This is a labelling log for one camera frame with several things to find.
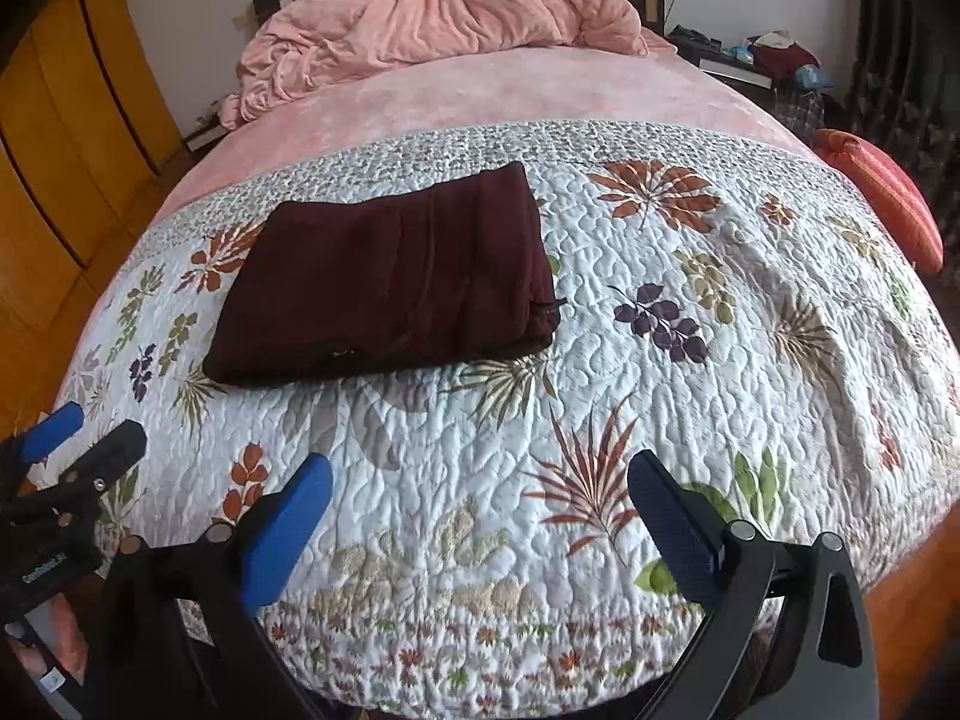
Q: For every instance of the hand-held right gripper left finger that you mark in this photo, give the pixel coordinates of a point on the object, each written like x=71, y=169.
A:
x=289, y=532

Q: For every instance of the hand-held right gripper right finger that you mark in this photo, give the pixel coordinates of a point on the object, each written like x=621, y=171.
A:
x=675, y=532

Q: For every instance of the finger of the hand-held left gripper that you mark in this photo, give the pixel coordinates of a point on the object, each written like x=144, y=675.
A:
x=112, y=450
x=52, y=431

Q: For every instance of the maroon pants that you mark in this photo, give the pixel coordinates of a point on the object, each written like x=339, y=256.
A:
x=390, y=277

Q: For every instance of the person's left hand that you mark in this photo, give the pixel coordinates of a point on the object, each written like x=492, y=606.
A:
x=67, y=637

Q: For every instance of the floral quilted bedspread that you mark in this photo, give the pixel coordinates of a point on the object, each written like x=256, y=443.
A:
x=675, y=390

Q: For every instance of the wooden wardrobe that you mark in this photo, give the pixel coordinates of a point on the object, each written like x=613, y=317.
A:
x=60, y=127

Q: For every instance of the small bedside table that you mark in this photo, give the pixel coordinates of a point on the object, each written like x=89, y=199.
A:
x=202, y=136

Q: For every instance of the orange cushion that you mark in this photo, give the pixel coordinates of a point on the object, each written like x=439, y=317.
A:
x=885, y=195

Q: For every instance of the plaid bag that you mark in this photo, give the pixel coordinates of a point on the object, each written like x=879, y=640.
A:
x=802, y=112

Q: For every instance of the cluttered nightstand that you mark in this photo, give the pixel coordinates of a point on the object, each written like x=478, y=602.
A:
x=731, y=71

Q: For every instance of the blue tissue packet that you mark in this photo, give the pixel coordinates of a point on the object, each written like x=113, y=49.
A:
x=811, y=77

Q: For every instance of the pink bed sheet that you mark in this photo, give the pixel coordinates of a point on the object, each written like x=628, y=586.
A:
x=487, y=90

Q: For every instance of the dark red cloth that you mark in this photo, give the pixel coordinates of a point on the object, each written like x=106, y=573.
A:
x=784, y=56

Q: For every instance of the dark patterned curtain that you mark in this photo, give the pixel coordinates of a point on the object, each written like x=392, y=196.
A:
x=900, y=52

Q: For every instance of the pink crumpled duvet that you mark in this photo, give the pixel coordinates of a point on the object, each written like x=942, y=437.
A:
x=450, y=15

